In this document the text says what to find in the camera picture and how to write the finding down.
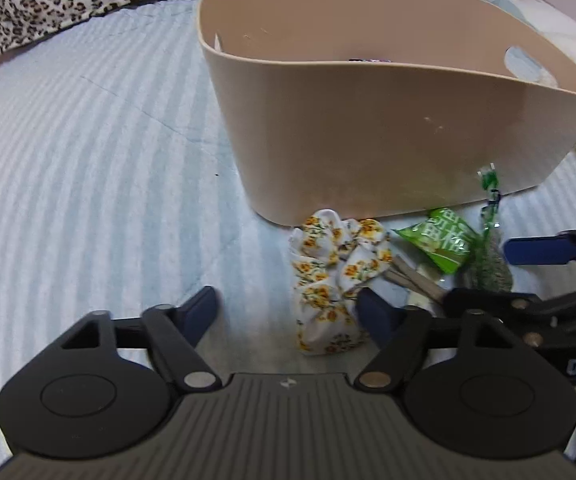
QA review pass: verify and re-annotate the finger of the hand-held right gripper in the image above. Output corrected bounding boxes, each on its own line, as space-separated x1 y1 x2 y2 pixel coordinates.
442 280 576 333
502 220 576 273

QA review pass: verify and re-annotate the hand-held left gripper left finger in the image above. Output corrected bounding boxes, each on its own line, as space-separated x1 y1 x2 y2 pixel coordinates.
60 286 221 394

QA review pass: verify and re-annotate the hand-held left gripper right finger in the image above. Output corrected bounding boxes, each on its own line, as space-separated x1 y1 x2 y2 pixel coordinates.
356 287 517 392

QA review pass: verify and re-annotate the floral fabric scrunchie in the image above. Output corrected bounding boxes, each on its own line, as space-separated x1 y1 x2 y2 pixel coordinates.
288 208 393 357

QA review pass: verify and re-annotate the beige plastic basket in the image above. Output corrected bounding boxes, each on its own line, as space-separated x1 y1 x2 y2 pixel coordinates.
198 0 576 227

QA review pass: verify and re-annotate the clear packet of dark greens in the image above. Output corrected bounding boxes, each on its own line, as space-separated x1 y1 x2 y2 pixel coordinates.
463 162 514 293

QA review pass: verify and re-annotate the brown wooden stick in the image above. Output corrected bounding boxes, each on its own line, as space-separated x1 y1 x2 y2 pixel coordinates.
387 255 450 306

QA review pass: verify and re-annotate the green snack packet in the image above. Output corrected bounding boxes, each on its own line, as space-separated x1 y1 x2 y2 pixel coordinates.
392 207 480 276

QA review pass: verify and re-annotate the light blue striped bedsheet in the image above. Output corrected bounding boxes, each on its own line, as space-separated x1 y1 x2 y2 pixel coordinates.
0 0 576 480

